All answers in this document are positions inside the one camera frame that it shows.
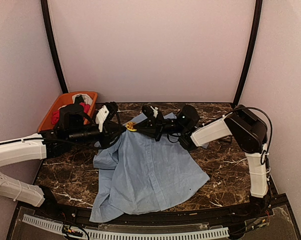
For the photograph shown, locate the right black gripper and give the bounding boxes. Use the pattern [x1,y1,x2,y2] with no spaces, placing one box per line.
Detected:
[133,110,187,141]

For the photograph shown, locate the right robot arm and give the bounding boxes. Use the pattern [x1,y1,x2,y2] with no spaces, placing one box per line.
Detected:
[129,104,270,217]

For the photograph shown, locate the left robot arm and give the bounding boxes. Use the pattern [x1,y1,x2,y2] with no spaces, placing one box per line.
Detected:
[0,102,124,218]

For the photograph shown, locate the black right frame pole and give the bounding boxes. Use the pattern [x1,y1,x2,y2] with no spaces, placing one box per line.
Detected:
[232,0,263,108]

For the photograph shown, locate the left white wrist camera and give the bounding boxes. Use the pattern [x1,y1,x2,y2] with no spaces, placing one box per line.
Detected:
[95,105,110,133]

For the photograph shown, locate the white perforated cable tray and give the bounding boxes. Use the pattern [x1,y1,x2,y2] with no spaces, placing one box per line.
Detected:
[22,214,230,240]

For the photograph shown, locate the light blue shirt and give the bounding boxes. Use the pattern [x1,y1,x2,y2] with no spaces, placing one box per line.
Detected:
[89,112,211,224]

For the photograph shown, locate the white cloth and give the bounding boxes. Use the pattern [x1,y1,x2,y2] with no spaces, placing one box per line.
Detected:
[72,93,93,106]

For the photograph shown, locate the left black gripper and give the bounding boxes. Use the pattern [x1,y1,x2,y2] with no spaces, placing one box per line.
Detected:
[67,121,127,149]

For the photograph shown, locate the black frame pole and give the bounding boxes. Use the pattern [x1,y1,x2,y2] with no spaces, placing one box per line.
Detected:
[40,0,69,94]
[232,0,263,108]

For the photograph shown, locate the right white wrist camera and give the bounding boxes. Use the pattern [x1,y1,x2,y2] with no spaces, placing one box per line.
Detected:
[150,106,159,119]

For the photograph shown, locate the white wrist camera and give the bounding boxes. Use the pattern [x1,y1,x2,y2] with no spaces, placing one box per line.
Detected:
[150,106,159,119]
[95,105,110,133]

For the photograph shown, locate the orange plastic basket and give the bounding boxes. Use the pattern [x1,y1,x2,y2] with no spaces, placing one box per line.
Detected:
[37,91,98,132]

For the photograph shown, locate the red cloth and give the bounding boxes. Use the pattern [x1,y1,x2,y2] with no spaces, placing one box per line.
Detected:
[51,102,91,126]

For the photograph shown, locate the black left frame pole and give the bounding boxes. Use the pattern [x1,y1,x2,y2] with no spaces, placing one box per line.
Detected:
[40,0,69,94]

